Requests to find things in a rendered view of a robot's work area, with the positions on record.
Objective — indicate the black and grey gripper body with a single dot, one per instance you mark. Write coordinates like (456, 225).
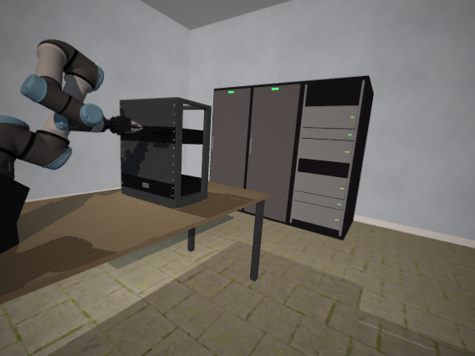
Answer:
(122, 125)

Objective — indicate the dark grey server rack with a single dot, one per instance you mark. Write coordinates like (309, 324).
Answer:
(151, 167)

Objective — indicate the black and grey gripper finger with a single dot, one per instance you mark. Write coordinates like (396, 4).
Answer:
(132, 122)
(133, 130)

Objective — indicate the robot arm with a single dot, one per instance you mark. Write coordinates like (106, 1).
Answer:
(43, 148)

